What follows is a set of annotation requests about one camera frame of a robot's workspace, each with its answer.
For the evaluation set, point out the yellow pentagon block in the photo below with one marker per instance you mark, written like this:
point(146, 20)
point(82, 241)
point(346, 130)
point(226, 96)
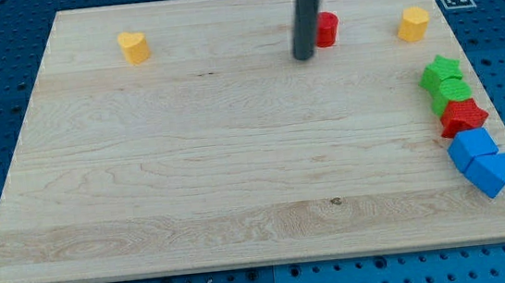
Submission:
point(413, 24)

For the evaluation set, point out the yellow heart block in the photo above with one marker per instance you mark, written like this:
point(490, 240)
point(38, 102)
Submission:
point(134, 46)

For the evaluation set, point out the red circle block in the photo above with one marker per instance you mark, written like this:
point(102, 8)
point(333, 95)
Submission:
point(327, 29)

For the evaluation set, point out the red star block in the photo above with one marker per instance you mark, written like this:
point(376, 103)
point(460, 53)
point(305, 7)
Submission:
point(462, 115)

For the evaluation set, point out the green star block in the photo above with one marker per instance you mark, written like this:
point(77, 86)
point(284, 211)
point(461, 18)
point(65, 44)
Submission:
point(441, 69)

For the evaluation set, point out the blue triangle block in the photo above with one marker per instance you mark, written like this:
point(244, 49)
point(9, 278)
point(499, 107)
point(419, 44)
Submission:
point(487, 173)

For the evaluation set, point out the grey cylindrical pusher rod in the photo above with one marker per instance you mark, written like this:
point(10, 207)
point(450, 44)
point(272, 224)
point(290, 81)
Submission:
point(304, 28)

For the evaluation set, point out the blue square block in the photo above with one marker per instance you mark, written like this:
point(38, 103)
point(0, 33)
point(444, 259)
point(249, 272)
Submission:
point(469, 144)

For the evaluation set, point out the light wooden board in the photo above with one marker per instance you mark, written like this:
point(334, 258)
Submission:
point(222, 151)

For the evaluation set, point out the green circle block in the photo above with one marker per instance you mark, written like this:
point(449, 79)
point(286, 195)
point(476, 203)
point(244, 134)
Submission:
point(448, 90)

